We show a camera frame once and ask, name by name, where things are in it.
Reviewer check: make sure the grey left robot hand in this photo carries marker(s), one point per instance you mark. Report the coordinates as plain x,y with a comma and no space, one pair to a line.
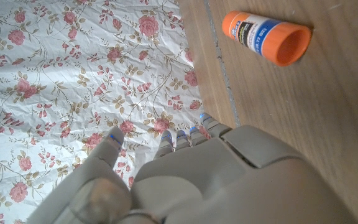
216,183

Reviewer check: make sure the orange glue stick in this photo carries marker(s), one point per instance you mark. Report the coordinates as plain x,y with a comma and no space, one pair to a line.
259,34

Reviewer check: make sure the floral backdrop cloth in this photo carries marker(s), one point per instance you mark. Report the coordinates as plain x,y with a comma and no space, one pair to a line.
73,77

